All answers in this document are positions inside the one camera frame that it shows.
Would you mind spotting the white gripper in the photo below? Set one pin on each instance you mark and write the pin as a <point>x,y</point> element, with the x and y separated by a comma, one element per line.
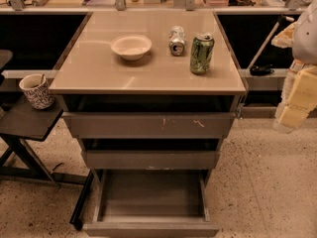
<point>306,40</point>

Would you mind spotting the green soda can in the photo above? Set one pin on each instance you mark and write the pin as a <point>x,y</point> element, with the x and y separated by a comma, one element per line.
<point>201,53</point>

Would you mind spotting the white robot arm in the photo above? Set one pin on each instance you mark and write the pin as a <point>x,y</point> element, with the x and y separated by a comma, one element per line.
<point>304,48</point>

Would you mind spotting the silver soda can lying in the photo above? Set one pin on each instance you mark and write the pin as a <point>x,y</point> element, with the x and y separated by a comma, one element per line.
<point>177,41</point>

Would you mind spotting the grey drawer cabinet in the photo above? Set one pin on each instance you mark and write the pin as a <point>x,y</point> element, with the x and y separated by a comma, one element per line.
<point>94,79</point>

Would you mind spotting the open bottom drawer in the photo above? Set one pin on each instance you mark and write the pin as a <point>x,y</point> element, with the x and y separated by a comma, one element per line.
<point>151,204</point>

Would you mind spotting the top drawer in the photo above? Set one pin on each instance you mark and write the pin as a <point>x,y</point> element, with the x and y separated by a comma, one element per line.
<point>126,125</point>

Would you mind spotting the middle drawer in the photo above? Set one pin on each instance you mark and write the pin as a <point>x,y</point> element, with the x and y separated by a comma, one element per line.
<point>150,160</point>

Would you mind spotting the black object on ledge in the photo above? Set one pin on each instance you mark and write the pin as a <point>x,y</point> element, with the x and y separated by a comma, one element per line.
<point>261,70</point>

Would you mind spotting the white stick with black tip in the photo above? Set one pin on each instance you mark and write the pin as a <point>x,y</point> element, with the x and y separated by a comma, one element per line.
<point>280,20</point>

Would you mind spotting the white paper bowl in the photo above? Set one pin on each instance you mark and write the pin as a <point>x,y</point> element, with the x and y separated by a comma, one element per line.
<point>131,47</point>

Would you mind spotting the patterned paper cup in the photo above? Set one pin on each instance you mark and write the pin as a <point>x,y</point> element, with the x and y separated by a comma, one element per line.
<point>36,88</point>

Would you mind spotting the dark side table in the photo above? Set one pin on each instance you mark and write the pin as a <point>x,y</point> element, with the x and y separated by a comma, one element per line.
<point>22,123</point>

